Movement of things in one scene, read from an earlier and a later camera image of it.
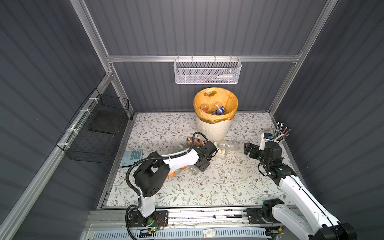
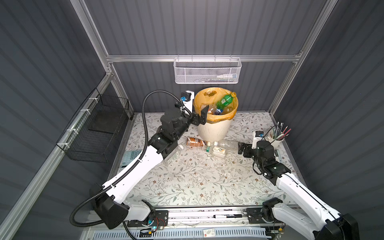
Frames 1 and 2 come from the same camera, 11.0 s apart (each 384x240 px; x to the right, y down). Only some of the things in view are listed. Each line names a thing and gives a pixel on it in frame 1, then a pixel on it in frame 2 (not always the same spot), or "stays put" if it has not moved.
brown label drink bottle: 197,141 stays put
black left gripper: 204,167 to 200,119
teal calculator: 130,157 stays put
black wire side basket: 94,135 stays put
